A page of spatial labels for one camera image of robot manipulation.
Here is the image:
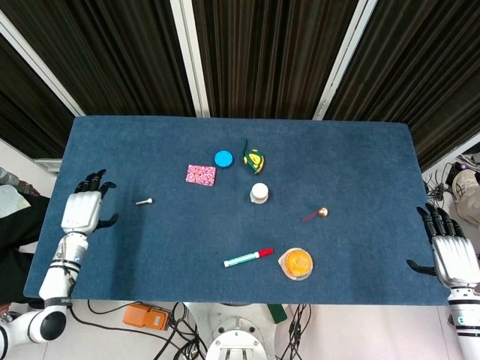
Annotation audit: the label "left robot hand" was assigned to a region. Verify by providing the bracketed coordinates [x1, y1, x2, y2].
[60, 169, 120, 236]

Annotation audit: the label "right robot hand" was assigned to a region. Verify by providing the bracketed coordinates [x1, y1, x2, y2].
[406, 204, 480, 290]

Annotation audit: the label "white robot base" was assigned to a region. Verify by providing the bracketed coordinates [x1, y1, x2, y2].
[185, 302, 290, 360]

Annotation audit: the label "dark green rectangular block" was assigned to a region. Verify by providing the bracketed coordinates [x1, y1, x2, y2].
[266, 304, 288, 324]

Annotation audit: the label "beige sneaker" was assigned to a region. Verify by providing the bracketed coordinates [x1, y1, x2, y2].
[451, 170, 480, 227]

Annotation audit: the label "black seated person clothing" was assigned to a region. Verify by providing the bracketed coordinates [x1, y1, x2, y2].
[0, 166, 52, 305]

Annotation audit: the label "orange foot pedal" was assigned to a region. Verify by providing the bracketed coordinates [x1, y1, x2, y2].
[122, 302, 173, 332]

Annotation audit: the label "pink patterned rectangular pad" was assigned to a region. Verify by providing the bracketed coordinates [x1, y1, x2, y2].
[184, 163, 218, 186]

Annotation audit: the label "gold ball red stick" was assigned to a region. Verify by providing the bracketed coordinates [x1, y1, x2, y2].
[302, 207, 330, 223]

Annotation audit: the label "blue round disc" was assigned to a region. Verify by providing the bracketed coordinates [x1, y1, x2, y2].
[214, 149, 235, 169]

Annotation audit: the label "orange jelly cup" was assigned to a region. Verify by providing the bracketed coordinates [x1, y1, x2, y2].
[277, 247, 315, 281]

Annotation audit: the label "blue table mat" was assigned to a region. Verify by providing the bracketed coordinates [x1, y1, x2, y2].
[22, 115, 451, 308]

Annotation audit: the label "red capped marker pen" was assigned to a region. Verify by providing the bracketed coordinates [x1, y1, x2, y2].
[223, 247, 275, 269]

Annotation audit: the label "white round jar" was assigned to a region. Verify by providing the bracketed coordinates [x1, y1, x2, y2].
[250, 182, 270, 205]

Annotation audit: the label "green yellow toy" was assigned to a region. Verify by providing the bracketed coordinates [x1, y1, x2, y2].
[241, 139, 266, 176]

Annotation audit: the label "tangled cables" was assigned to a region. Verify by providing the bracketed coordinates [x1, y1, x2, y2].
[422, 151, 480, 206]

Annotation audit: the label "black floor cable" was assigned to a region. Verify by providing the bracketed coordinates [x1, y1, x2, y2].
[69, 299, 207, 360]

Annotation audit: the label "white curtain frame post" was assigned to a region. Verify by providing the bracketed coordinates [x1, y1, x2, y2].
[169, 0, 211, 118]
[0, 9, 86, 117]
[312, 0, 380, 121]

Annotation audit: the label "black cable bundle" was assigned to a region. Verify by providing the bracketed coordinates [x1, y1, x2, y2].
[279, 304, 314, 360]

